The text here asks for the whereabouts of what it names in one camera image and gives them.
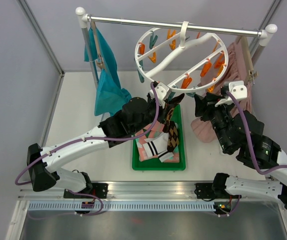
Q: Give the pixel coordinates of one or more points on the wooden clip hanger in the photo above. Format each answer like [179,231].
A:
[248,62]
[100,61]

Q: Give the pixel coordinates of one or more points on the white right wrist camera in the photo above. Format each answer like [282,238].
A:
[231,92]

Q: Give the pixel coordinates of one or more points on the pink pleated skirt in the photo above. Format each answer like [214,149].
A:
[236,71]

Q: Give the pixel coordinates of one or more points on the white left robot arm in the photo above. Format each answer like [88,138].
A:
[45,165]

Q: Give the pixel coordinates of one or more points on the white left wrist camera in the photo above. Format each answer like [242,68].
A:
[161,92]

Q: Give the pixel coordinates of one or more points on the white slotted cable duct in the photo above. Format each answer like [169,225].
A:
[142,206]

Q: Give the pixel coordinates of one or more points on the white striped sock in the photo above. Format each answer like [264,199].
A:
[158,147]

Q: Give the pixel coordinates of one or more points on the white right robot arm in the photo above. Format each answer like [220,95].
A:
[243,134]

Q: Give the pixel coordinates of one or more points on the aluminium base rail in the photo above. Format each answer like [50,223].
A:
[183,190]

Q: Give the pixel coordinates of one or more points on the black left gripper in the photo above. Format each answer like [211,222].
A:
[163,112]

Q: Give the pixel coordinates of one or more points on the teal cloth on hanger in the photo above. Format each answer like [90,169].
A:
[110,96]

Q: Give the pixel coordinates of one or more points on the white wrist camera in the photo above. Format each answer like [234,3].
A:
[231,92]
[161,92]

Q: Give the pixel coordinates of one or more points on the wooden left clip hanger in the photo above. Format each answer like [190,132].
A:
[100,61]

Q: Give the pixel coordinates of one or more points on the wooden right clip hanger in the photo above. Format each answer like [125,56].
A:
[248,62]

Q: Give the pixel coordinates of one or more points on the white round clip hanger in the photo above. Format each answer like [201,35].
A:
[201,59]

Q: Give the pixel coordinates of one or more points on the metal clothes rack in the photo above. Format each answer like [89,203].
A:
[85,19]

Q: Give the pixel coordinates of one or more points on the brown argyle sock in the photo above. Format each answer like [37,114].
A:
[166,113]
[173,136]

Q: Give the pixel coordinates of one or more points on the pink patterned sock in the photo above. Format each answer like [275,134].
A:
[155,132]

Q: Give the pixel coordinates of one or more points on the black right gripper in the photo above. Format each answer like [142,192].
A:
[208,102]

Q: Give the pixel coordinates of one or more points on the green plastic tray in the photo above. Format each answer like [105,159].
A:
[177,163]

